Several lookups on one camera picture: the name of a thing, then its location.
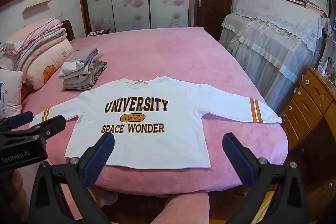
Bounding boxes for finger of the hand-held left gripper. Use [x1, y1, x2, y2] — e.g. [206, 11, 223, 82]
[14, 115, 67, 138]
[0, 111, 34, 132]

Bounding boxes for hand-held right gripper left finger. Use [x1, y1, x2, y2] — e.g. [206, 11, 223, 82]
[29, 132, 115, 224]

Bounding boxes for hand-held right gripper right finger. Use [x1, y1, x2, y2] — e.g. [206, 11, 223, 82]
[222, 132, 307, 224]

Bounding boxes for white printed sweatshirt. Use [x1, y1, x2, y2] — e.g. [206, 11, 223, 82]
[28, 76, 283, 170]

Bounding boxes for person's left forearm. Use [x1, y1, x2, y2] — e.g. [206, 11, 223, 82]
[12, 169, 30, 223]

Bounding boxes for white pink embroidered cushion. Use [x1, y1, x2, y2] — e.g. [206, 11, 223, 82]
[0, 69, 24, 119]

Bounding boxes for beige folded garment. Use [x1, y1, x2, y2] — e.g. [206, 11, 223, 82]
[62, 67, 101, 91]

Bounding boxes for pink quilt with orange flower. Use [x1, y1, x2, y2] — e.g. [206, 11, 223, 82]
[22, 39, 74, 90]

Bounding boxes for grey white folded garment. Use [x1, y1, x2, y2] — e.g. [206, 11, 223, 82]
[58, 48, 105, 80]

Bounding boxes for dark patterned folded garment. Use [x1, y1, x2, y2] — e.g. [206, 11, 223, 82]
[92, 60, 108, 83]

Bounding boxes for person's pink pants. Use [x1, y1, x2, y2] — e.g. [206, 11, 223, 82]
[50, 182, 210, 224]

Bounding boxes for wooden dresser with drawers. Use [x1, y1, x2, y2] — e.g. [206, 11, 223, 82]
[280, 65, 336, 203]

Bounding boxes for bed with pink blanket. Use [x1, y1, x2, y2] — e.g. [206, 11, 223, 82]
[21, 27, 289, 198]

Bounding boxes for lace covered furniture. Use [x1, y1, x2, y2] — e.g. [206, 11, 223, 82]
[219, 0, 330, 114]

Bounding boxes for group of small bottles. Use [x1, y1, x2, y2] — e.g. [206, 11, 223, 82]
[318, 56, 336, 79]

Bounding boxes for pale wooden wall shelf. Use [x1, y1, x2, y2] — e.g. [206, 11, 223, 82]
[22, 0, 53, 14]

